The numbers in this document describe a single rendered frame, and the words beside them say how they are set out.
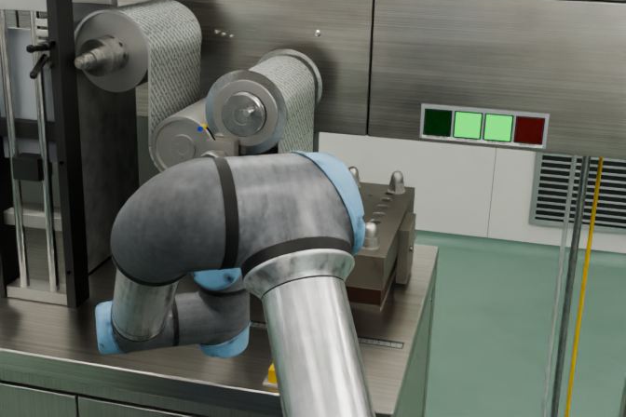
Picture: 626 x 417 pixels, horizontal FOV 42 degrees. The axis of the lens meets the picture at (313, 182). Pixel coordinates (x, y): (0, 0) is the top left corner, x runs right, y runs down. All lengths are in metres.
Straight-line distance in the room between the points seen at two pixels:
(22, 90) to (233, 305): 0.55
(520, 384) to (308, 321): 2.37
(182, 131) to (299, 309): 0.74
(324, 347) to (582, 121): 1.02
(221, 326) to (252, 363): 0.15
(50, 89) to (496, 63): 0.83
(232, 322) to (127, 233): 0.39
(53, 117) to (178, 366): 0.47
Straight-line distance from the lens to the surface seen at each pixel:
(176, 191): 0.81
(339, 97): 1.71
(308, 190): 0.82
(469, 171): 4.14
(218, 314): 1.19
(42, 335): 1.45
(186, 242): 0.80
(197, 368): 1.32
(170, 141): 1.48
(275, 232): 0.80
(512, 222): 4.21
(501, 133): 1.68
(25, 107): 1.48
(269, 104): 1.39
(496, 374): 3.16
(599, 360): 3.37
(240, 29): 1.74
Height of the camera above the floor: 1.57
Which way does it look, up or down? 18 degrees down
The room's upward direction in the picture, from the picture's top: 2 degrees clockwise
